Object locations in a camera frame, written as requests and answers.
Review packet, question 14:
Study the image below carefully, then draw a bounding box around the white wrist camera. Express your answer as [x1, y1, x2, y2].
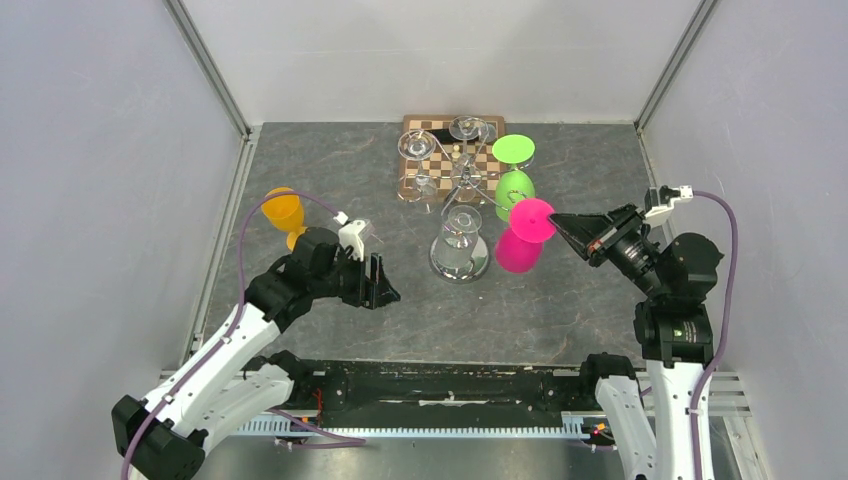
[643, 185, 694, 228]
[333, 211, 374, 261]

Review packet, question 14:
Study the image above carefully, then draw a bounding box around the wooden chess board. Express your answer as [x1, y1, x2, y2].
[399, 115, 507, 203]

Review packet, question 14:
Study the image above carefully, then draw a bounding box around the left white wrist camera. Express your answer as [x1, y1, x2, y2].
[333, 211, 374, 261]

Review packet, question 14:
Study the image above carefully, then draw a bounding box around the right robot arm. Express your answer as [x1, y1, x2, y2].
[549, 204, 723, 479]

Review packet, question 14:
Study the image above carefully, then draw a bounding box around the orange plastic wine glass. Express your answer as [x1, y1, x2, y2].
[261, 187, 307, 251]

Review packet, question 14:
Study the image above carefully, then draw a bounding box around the green plastic wine glass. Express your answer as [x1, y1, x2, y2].
[492, 134, 536, 222]

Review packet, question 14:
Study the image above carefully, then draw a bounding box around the clear ribbed wine glass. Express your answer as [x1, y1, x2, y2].
[449, 116, 489, 190]

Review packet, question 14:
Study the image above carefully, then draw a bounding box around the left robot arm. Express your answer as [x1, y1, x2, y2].
[111, 219, 400, 479]

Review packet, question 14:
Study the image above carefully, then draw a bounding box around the pink plastic wine glass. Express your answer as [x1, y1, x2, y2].
[494, 198, 556, 274]

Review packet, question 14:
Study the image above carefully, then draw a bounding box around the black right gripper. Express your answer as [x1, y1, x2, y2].
[550, 201, 669, 298]

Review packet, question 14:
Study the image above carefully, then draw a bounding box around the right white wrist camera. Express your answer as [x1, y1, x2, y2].
[643, 185, 694, 228]

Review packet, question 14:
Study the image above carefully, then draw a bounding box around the chrome wine glass rack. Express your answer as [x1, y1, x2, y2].
[396, 114, 536, 284]

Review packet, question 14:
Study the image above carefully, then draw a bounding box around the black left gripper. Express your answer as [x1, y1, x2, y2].
[310, 247, 401, 310]

